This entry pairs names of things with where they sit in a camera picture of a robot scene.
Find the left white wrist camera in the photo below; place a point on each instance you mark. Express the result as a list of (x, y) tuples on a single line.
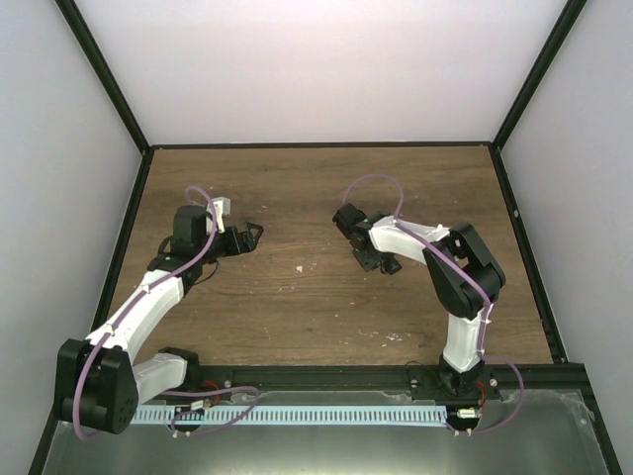
[(220, 208)]

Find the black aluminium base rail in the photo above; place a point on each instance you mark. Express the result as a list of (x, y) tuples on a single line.
[(421, 381)]

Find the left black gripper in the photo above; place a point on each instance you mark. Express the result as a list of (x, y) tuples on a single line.
[(248, 244)]

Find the black right frame post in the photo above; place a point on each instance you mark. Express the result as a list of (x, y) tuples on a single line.
[(556, 38)]

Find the light blue slotted cable duct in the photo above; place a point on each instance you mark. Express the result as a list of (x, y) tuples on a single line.
[(397, 416)]

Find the black left frame post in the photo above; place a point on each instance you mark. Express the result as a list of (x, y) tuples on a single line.
[(88, 44)]

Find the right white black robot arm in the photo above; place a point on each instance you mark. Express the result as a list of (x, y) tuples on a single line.
[(467, 280)]

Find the black frame post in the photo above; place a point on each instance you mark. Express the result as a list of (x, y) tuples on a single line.
[(556, 38), (88, 44)]

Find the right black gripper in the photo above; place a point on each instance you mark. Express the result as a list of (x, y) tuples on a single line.
[(371, 265)]

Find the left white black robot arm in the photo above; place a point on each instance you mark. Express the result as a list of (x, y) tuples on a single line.
[(98, 383)]

